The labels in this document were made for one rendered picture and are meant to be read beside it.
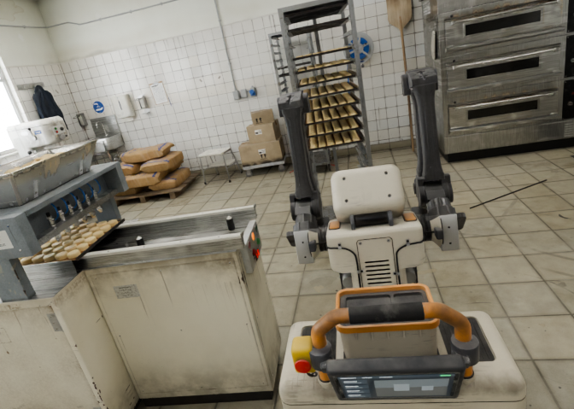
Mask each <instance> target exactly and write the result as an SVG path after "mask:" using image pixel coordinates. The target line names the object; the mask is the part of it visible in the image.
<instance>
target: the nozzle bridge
mask: <svg viewBox="0 0 574 409"><path fill-rule="evenodd" d="M93 179H96V180H97V181H98V182H99V184H100V186H101V191H100V192H99V193H98V194H97V197H98V199H97V200H94V199H93V197H92V198H90V202H91V204H90V205H86V204H85V202H84V203H81V205H82V207H83V209H82V210H78V208H77V207H76V208H75V209H74V210H73V212H74V215H72V216H70V215H69V213H68V212H67V213H66V214H64V216H65V219H66V220H65V221H62V222H61V221H60V219H59V217H58V219H57V220H55V223H56V227H54V228H50V225H49V222H48V220H47V219H46V218H47V216H46V214H45V213H47V212H49V213H50V215H51V216H52V217H53V219H55V218H56V216H57V214H56V210H55V208H54V207H53V206H52V205H50V204H51V203H52V204H54V205H55V206H56V207H57V206H59V207H60V209H61V210H62V212H63V213H65V212H66V211H67V207H66V204H65V202H64V201H63V200H62V199H60V198H63V199H64V200H65V201H69V204H71V206H72V207H74V206H75V205H76V203H75V200H74V198H73V196H72V195H71V194H69V193H70V192H71V193H73V194H74V196H77V197H78V198H79V200H80V201H81V202H82V201H83V200H84V197H83V193H82V191H81V190H80V189H78V188H81V189H82V190H83V191H85V193H86V194H87V195H88V197H89V196H91V189H90V186H92V187H93V189H94V190H95V192H98V191H99V185H98V183H97V181H95V180H93ZM88 184H89V185H90V186H89V185H88ZM128 189H129V187H128V185H127V182H126V178H125V175H124V173H123V171H122V168H121V165H120V162H119V161H115V162H109V163H104V164H99V165H95V166H91V169H90V171H89V172H86V173H84V174H83V175H81V176H79V177H77V178H75V179H73V180H71V181H69V182H67V183H65V184H63V185H61V186H59V187H57V188H55V189H53V190H51V191H49V192H47V193H46V194H44V195H42V196H40V197H38V198H36V199H34V200H32V201H30V202H28V203H26V204H24V205H22V206H19V207H9V208H4V209H0V298H1V300H2V302H9V301H24V300H29V299H30V298H32V297H33V296H34V295H35V294H36V293H35V291H34V288H33V286H32V284H31V282H30V280H29V278H28V276H27V274H26V272H25V270H24V268H23V266H22V264H21V262H20V260H19V258H22V257H29V256H34V255H35V254H36V253H38V252H39V251H41V250H42V248H41V246H42V245H44V244H45V243H47V242H48V241H49V240H50V239H52V238H53V237H55V236H57V235H58V234H60V233H61V232H62V231H64V230H66V229H67V228H68V227H69V226H71V225H73V224H74V223H75V222H77V221H78V220H80V219H82V218H83V217H85V216H86V215H87V214H88V213H90V212H91V211H93V210H95V212H96V216H97V220H98V221H104V220H111V219H121V216H120V211H119V209H118V207H117V204H116V202H115V199H114V196H115V195H116V194H118V193H120V192H125V191H126V190H128ZM101 205H102V212H101V213H99V212H98V211H97V207H99V206H101Z"/></svg>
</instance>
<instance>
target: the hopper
mask: <svg viewBox="0 0 574 409"><path fill-rule="evenodd" d="M96 144H97V140H91V141H87V142H83V143H74V144H69V145H64V146H60V147H54V148H50V149H45V150H42V151H39V152H37V153H34V154H31V155H28V156H25V157H22V158H20V159H17V160H15V161H11V162H8V163H5V164H3V165H1V166H0V170H2V171H0V209H4V208H9V207H19V206H22V205H24V204H26V203H28V202H30V201H32V200H34V199H36V198H38V197H40V196H42V195H44V194H46V193H47V192H49V191H51V190H53V189H55V188H57V187H59V186H61V185H63V184H65V183H67V182H69V181H71V180H73V179H75V178H77V177H79V176H81V175H83V174H84V173H86V172H89V171H90V169H91V163H92V159H93V155H94V151H95V147H96ZM58 152H64V153H61V154H59V155H55V156H53V157H50V158H49V159H46V160H44V161H40V162H38V163H35V164H33V165H31V164H32V163H33V162H34V159H35V158H38V157H41V156H43V155H47V154H49V155H50V154H55V153H58ZM26 166H29V167H26ZM23 167H25V168H23ZM16 168H20V170H18V171H15V172H12V173H9V174H4V173H5V172H6V171H7V170H9V169H16Z"/></svg>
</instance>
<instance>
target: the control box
mask: <svg viewBox="0 0 574 409"><path fill-rule="evenodd" d="M256 225H257V223H256V220H250V221H249V224H248V226H247V228H246V230H245V232H244V234H243V240H244V243H245V247H244V248H242V249H240V251H241V254H242V257H243V263H244V267H245V270H246V273H253V272H254V269H255V265H256V262H257V257H256V255H255V256H254V255H253V248H254V249H255V250H256V253H257V256H258V258H259V255H260V251H261V246H262V244H261V238H260V234H259V231H258V227H257V232H256V230H255V226H256ZM252 233H254V236H255V239H254V240H253V237H252ZM257 238H260V244H257ZM249 242H250V244H251V248H249ZM258 250H259V254H258Z"/></svg>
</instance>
